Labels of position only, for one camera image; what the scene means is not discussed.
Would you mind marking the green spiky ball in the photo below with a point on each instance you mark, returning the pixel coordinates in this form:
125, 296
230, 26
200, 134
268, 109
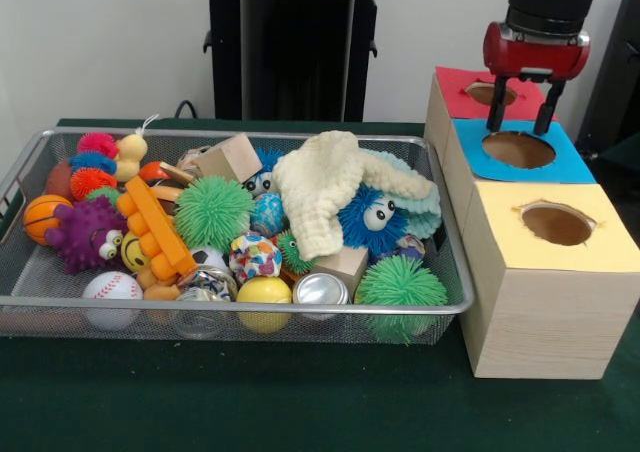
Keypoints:
212, 212
400, 287

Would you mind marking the white baseball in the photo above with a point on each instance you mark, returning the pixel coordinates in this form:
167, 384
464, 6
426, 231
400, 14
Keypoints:
112, 290

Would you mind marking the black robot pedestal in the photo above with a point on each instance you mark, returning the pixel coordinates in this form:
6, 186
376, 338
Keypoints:
300, 52

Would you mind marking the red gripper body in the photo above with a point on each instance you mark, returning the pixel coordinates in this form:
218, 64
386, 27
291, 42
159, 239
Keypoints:
535, 54

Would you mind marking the cream muslin cloth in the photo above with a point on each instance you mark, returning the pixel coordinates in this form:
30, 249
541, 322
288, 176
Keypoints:
320, 187

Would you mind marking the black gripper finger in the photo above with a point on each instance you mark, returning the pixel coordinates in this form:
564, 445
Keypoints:
496, 102
548, 107

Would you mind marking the clear mesh bin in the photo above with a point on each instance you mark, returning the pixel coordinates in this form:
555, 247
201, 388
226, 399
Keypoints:
300, 142

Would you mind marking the purple spiky toy with eyes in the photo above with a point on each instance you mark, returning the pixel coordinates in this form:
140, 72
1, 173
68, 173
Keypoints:
85, 234

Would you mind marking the orange plastic comb toy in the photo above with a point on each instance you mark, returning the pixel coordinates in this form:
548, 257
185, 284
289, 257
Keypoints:
155, 227

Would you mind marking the small orange basketball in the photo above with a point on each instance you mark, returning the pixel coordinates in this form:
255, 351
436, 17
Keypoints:
42, 219

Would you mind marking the blue fuzzy toy with eyes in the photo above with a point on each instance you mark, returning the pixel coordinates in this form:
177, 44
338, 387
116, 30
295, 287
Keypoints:
360, 222

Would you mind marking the wooden box with three holes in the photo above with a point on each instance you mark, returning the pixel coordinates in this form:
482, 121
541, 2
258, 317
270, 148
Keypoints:
540, 312

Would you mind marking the silver can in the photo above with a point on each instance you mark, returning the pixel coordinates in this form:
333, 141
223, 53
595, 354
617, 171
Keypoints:
320, 290

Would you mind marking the yellow ball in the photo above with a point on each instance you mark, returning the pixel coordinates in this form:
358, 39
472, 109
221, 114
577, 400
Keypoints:
265, 292

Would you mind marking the dark green tablecloth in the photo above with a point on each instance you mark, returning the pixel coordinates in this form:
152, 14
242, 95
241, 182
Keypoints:
300, 402

